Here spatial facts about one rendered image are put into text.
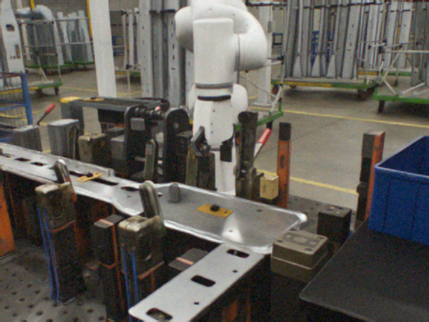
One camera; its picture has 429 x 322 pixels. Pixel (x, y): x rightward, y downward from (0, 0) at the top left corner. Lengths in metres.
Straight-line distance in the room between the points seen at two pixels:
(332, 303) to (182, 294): 0.24
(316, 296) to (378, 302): 0.09
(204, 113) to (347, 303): 0.48
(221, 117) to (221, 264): 0.33
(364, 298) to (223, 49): 0.54
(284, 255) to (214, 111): 0.35
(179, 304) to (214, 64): 0.49
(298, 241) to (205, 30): 0.46
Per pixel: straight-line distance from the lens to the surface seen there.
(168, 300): 0.75
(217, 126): 0.97
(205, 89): 0.94
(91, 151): 1.52
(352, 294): 0.74
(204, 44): 0.94
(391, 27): 10.71
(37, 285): 1.43
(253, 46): 0.95
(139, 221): 0.92
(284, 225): 1.00
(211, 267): 0.83
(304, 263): 0.79
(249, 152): 1.13
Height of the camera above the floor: 1.43
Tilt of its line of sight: 21 degrees down
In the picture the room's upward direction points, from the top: 3 degrees counter-clockwise
